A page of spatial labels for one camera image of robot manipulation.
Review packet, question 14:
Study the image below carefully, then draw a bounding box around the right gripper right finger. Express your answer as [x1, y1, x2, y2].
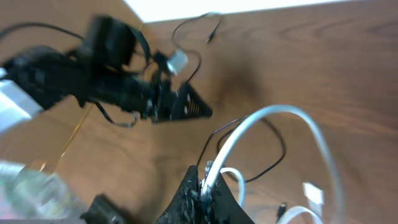
[201, 167, 254, 224]

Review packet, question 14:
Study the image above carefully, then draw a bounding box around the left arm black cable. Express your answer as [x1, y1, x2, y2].
[0, 21, 86, 41]

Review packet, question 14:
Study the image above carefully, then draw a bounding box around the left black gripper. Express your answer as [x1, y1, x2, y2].
[93, 75, 213, 123]

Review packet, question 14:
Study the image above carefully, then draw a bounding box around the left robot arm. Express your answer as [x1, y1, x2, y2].
[2, 15, 213, 123]

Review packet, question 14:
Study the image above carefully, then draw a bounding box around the black usb cable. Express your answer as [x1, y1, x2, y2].
[195, 114, 289, 223]
[170, 11, 224, 85]

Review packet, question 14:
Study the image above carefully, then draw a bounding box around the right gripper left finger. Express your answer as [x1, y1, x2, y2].
[155, 165, 201, 224]

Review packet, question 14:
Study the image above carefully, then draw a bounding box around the white usb cable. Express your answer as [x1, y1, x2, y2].
[200, 104, 346, 224]

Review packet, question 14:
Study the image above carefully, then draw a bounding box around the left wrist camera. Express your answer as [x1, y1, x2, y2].
[166, 50, 188, 75]

